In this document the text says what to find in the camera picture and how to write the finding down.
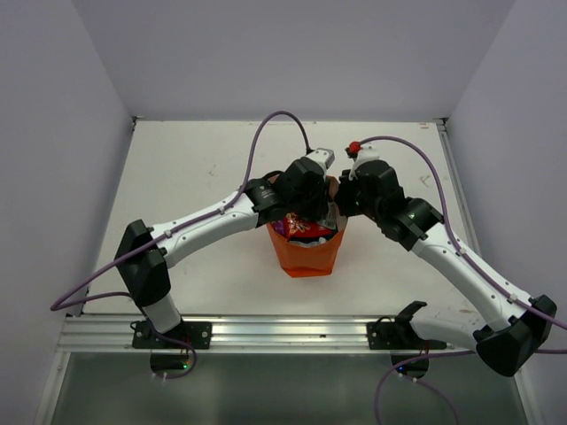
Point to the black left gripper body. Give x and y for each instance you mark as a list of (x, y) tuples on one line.
[(312, 204)]

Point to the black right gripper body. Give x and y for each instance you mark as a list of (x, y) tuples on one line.
[(352, 202)]

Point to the red snack packet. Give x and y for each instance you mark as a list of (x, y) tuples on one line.
[(293, 227)]

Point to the silver grey snack packet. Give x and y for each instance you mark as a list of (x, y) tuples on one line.
[(330, 219)]

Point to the orange paper bag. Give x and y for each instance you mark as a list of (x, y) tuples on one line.
[(302, 262)]

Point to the light blue snack packet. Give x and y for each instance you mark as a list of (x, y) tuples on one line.
[(310, 242)]

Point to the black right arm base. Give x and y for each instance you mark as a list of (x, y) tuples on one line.
[(396, 333)]

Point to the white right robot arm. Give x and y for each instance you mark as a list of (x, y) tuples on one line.
[(507, 325)]

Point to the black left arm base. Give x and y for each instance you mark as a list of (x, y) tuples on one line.
[(198, 334)]

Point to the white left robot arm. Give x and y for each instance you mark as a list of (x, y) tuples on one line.
[(146, 254)]

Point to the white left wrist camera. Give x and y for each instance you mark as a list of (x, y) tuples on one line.
[(323, 157)]

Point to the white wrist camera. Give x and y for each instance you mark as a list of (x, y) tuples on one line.
[(323, 157), (360, 153)]

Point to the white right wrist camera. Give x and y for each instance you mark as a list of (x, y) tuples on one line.
[(360, 153)]

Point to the aluminium table edge rail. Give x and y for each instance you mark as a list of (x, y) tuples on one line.
[(469, 230)]

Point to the aluminium front mounting rail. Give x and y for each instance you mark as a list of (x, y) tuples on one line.
[(228, 334)]

